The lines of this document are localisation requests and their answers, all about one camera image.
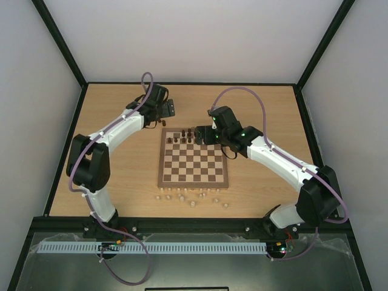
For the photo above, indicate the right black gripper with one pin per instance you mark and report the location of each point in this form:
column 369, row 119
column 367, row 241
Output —
column 200, row 135

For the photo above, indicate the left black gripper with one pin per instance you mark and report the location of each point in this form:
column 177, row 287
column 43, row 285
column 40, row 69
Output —
column 167, row 113

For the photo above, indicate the wooden chess board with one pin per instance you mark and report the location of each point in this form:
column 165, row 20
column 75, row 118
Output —
column 190, row 166

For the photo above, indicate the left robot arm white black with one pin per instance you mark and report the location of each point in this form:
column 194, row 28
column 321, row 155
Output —
column 88, row 166

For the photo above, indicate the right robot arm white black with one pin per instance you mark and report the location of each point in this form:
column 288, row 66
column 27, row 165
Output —
column 318, row 189

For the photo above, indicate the right controller board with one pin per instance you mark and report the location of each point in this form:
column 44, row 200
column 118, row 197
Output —
column 280, row 247

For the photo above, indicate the controller board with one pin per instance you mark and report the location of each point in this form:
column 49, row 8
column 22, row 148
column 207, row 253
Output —
column 280, row 247
column 111, row 246

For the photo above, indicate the left controller board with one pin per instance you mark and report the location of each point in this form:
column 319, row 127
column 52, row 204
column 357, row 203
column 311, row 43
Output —
column 111, row 246

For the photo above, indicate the white slotted cable duct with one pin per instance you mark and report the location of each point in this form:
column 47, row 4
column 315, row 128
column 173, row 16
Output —
column 159, row 248

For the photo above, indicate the black frame rail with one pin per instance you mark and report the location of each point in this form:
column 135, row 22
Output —
column 248, row 228

